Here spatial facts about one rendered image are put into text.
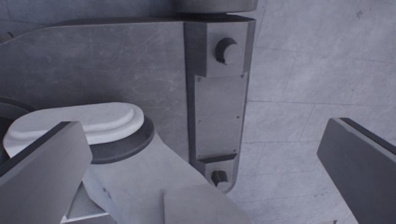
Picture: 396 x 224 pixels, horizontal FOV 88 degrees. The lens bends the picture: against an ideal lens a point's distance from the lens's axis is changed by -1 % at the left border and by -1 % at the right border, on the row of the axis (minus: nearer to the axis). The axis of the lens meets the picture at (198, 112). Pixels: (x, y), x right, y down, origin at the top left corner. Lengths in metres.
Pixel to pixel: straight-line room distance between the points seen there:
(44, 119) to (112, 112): 0.10
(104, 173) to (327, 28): 0.76
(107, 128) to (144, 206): 0.13
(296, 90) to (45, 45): 0.75
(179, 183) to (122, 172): 0.09
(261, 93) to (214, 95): 0.32
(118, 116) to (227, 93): 0.25
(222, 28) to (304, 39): 0.42
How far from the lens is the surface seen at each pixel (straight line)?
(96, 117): 0.37
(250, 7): 0.47
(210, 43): 0.42
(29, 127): 0.40
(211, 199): 0.26
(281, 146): 0.97
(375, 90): 1.13
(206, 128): 0.52
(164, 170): 0.31
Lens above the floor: 0.61
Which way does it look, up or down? 58 degrees down
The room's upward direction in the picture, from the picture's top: 157 degrees clockwise
